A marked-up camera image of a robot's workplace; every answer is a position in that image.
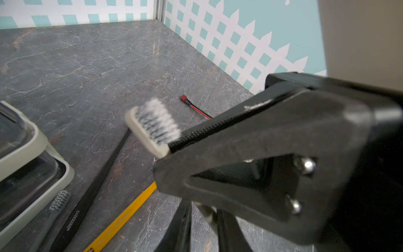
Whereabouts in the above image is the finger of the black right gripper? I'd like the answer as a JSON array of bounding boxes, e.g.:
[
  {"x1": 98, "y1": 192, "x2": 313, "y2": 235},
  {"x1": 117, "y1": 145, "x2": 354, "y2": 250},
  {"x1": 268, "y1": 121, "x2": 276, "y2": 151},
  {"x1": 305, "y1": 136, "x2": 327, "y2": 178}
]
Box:
[{"x1": 169, "y1": 83, "x2": 308, "y2": 153}]

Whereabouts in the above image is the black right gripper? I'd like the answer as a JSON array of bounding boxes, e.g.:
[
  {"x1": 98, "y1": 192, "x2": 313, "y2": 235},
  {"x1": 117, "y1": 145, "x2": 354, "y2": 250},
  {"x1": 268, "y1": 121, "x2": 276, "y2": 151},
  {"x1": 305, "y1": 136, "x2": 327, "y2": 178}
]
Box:
[{"x1": 153, "y1": 72, "x2": 403, "y2": 252}]

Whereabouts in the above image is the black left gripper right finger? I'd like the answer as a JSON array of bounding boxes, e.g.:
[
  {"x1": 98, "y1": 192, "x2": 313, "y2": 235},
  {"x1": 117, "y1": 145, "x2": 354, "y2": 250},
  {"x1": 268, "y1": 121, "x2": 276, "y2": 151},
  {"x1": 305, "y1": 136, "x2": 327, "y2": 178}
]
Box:
[{"x1": 217, "y1": 210, "x2": 253, "y2": 252}]

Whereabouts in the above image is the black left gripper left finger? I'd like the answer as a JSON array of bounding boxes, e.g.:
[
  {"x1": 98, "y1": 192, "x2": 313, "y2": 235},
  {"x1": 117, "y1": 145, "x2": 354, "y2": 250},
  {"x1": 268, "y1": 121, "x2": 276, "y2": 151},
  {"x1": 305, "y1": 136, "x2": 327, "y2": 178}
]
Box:
[{"x1": 155, "y1": 199, "x2": 192, "y2": 252}]

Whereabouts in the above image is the beige toothbrush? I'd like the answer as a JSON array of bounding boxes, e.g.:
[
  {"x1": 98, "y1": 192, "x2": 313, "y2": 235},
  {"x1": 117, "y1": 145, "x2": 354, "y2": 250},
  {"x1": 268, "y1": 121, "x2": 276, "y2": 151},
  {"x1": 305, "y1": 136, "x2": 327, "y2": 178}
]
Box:
[{"x1": 124, "y1": 98, "x2": 182, "y2": 159}]

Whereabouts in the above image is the yellow toothbrush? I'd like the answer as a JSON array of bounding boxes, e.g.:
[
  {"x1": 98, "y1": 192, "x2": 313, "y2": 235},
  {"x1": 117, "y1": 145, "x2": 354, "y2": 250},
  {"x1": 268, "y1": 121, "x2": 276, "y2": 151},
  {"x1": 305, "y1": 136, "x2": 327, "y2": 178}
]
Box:
[{"x1": 84, "y1": 182, "x2": 157, "y2": 252}]

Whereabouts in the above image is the grey toothbrush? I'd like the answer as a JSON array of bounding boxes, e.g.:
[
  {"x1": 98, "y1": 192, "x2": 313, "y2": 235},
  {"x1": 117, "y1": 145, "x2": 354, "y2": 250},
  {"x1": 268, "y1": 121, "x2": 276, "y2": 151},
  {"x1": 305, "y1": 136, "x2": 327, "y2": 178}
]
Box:
[{"x1": 29, "y1": 190, "x2": 71, "y2": 252}]

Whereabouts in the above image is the black toothbrush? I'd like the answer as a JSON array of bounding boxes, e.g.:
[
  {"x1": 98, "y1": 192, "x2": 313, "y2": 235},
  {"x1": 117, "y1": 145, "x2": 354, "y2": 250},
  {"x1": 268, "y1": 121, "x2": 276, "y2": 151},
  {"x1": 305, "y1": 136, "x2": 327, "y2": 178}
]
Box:
[{"x1": 49, "y1": 129, "x2": 131, "y2": 252}]

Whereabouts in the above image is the beige toothbrush holder rack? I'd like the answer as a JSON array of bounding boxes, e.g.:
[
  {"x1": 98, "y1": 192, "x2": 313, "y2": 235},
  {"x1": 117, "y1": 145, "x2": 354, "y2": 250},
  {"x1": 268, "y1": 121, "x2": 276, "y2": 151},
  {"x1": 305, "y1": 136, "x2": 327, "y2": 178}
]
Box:
[{"x1": 1, "y1": 101, "x2": 75, "y2": 247}]

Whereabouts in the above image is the red black connector cable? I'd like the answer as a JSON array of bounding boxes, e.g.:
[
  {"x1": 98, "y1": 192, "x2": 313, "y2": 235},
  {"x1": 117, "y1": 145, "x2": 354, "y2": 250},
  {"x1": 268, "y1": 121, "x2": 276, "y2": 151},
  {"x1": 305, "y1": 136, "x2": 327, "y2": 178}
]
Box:
[{"x1": 180, "y1": 94, "x2": 213, "y2": 120}]

